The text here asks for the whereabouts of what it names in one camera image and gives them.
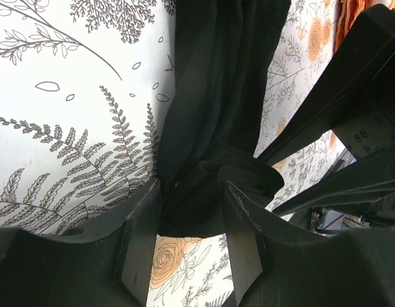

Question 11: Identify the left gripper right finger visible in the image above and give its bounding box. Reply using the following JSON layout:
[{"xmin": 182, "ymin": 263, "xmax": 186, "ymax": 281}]
[{"xmin": 222, "ymin": 180, "xmax": 338, "ymax": 304}]

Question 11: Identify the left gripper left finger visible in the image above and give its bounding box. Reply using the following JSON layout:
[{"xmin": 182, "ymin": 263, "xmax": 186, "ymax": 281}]
[{"xmin": 61, "ymin": 178, "xmax": 162, "ymax": 307}]

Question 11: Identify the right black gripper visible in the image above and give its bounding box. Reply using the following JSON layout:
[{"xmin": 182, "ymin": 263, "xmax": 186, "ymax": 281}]
[{"xmin": 259, "ymin": 4, "xmax": 395, "ymax": 224}]

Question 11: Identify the orange white patterned cloth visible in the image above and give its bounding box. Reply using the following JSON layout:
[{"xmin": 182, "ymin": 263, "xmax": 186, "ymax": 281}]
[{"xmin": 334, "ymin": 0, "xmax": 395, "ymax": 52}]

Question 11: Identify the black boxer underwear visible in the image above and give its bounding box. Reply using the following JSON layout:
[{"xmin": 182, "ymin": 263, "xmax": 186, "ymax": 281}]
[{"xmin": 157, "ymin": 1, "xmax": 291, "ymax": 238}]

